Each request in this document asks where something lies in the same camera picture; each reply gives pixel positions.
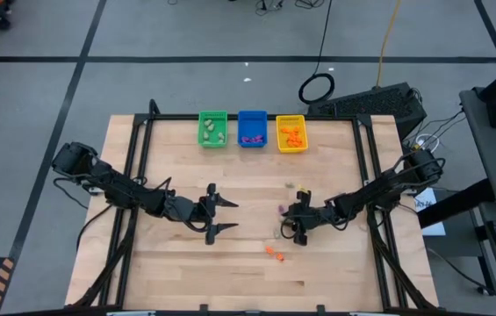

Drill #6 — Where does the yellow hanging cable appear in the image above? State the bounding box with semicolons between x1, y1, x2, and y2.
375;0;403;89

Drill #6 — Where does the gray desk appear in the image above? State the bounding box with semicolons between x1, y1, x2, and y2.
458;87;496;316

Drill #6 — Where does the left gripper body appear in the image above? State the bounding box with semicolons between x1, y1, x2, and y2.
163;196;212;226

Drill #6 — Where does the white paper sheet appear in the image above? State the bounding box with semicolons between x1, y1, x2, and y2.
413;187;447;237

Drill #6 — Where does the white cable coil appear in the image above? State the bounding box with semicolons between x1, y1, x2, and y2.
414;133;442;149

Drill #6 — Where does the black computer case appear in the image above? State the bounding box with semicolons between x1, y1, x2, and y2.
307;82;428;141

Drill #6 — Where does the green plastic basket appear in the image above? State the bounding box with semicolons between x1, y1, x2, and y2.
198;110;229;148

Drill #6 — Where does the yellow plastic basket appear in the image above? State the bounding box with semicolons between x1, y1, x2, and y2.
275;114;310;154

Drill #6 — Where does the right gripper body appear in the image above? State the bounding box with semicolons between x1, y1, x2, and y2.
305;202;340;231

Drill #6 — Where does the black cable bundle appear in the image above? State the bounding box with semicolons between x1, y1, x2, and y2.
254;0;326;11

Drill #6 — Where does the black coiled cable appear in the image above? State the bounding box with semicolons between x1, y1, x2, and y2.
298;0;336;105

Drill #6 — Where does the blue plastic basket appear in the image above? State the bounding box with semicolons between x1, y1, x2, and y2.
237;110;269;148

